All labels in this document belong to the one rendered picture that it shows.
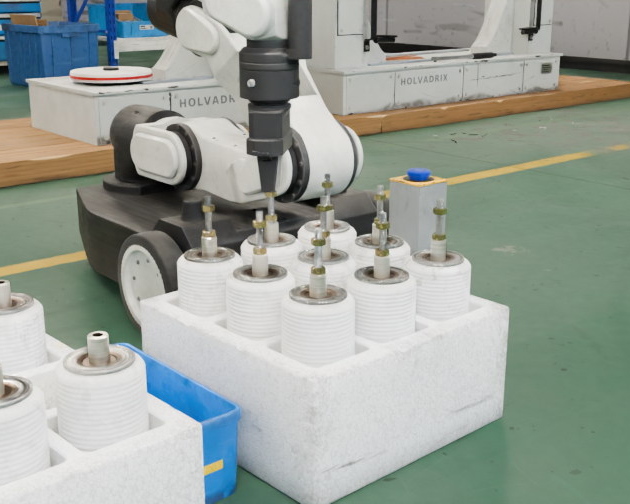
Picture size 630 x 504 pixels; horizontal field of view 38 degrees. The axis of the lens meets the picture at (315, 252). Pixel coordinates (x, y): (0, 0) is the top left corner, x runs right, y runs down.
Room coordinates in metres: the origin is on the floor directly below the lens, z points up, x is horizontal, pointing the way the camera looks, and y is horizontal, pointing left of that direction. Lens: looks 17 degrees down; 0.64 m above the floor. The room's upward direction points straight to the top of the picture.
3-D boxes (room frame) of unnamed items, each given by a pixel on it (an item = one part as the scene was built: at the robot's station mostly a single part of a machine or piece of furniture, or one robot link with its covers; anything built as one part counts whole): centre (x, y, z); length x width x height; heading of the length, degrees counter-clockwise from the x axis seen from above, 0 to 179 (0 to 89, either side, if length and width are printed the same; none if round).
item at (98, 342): (0.91, 0.23, 0.26); 0.02 x 0.02 x 0.03
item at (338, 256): (1.28, -0.01, 0.25); 0.08 x 0.08 x 0.01
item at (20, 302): (1.08, 0.39, 0.25); 0.08 x 0.08 x 0.01
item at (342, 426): (1.28, -0.01, 0.09); 0.39 x 0.39 x 0.18; 42
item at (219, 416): (1.14, 0.23, 0.06); 0.30 x 0.11 x 0.12; 41
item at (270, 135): (1.37, 0.07, 0.45); 0.13 x 0.10 x 0.12; 173
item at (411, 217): (1.54, -0.18, 0.16); 0.07 x 0.07 x 0.31; 42
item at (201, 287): (1.29, 0.15, 0.16); 0.10 x 0.10 x 0.18
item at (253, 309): (1.21, 0.08, 0.16); 0.10 x 0.10 x 0.18
